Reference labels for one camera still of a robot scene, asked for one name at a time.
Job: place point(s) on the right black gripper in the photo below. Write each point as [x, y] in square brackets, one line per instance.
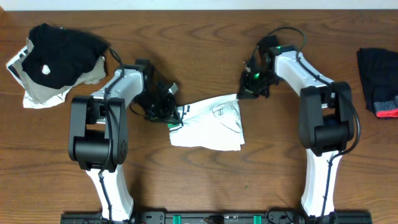
[247, 90]

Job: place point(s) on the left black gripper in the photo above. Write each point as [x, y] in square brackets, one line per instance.
[166, 109]

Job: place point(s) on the white Mr Robot t-shirt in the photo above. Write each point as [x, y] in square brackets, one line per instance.
[213, 123]

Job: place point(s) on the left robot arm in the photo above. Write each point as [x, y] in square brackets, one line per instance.
[98, 135]

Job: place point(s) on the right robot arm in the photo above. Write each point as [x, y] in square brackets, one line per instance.
[325, 119]

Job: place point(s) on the black folded garment on pile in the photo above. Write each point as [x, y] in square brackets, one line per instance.
[59, 56]

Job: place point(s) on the beige folded garment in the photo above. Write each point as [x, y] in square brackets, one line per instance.
[40, 93]

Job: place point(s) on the black garment with red cuff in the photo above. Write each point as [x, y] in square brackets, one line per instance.
[378, 75]

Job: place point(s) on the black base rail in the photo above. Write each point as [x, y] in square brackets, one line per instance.
[274, 216]

